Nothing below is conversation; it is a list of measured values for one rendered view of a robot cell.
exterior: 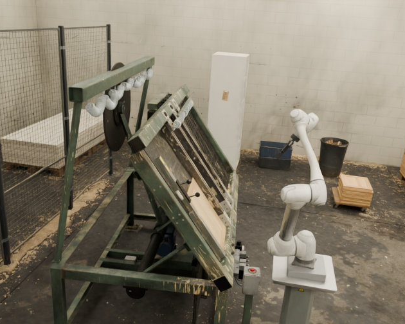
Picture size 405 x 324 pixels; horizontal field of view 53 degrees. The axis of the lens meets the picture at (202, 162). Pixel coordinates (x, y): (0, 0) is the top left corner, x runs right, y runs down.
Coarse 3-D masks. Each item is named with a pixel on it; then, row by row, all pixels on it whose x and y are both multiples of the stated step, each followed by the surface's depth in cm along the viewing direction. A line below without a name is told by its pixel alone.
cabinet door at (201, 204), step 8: (192, 184) 346; (192, 192) 336; (200, 192) 355; (192, 200) 328; (200, 200) 345; (200, 208) 335; (208, 208) 354; (208, 216) 344; (216, 216) 362; (208, 224) 334; (216, 224) 351; (216, 232) 341; (224, 232) 360
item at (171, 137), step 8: (168, 120) 344; (168, 128) 346; (168, 136) 348; (176, 144) 350; (176, 152) 352; (184, 152) 353; (184, 160) 354; (192, 168) 356; (192, 176) 358; (200, 176) 359; (200, 184) 360; (208, 192) 362; (208, 200) 364; (216, 200) 368; (216, 208) 366; (224, 216) 368; (224, 224) 371
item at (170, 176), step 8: (160, 160) 302; (168, 168) 308; (168, 176) 306; (176, 184) 308; (184, 200) 311; (192, 208) 313; (200, 216) 318; (200, 224) 317; (208, 232) 318; (216, 240) 324; (216, 248) 322; (224, 256) 324
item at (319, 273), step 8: (288, 256) 350; (320, 256) 350; (288, 264) 338; (320, 264) 338; (288, 272) 330; (296, 272) 328; (304, 272) 327; (312, 272) 327; (320, 272) 328; (320, 280) 326
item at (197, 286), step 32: (128, 192) 530; (128, 224) 542; (160, 224) 403; (64, 256) 331; (160, 256) 429; (192, 256) 432; (64, 288) 326; (128, 288) 314; (160, 288) 311; (192, 288) 308; (64, 320) 332; (192, 320) 331; (224, 320) 315
